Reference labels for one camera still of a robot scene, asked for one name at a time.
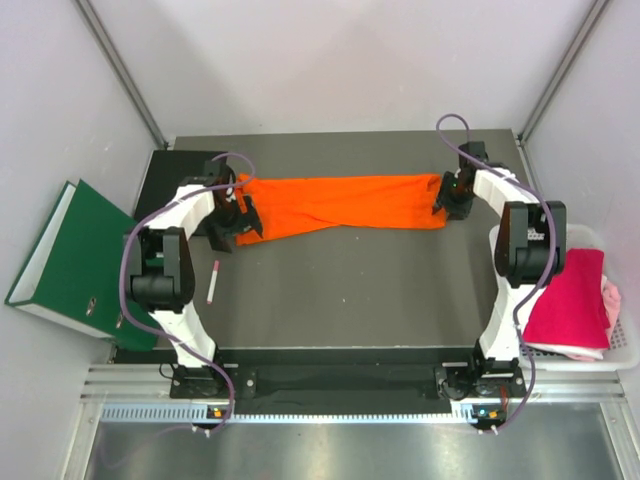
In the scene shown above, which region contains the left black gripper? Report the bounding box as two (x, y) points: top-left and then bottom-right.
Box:
(203, 194), (262, 253)

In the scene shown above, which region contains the black notebook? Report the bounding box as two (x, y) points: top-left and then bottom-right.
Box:
(133, 150), (219, 221)

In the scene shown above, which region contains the green ring binder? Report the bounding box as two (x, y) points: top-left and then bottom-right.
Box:
(5, 181), (157, 351)

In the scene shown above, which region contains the white plastic laundry basket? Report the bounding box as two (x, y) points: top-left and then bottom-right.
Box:
(487, 221), (640, 371)

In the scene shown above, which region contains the magenta t shirt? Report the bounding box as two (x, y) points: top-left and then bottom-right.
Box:
(523, 248), (610, 349)

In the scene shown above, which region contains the grey slotted cable duct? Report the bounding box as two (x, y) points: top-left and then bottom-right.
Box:
(101, 403), (500, 425)

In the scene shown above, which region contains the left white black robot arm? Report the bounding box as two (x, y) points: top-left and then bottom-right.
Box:
(118, 153), (264, 397)

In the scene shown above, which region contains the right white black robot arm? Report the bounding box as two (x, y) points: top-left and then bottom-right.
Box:
(432, 141), (567, 400)

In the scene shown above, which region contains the orange t shirt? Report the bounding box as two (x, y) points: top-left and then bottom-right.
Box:
(236, 173), (447, 246)

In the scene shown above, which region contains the pink white marker pen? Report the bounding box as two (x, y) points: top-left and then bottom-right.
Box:
(206, 260), (220, 305)

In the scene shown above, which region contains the light pink t shirt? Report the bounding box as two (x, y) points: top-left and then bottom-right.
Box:
(567, 275), (622, 362)

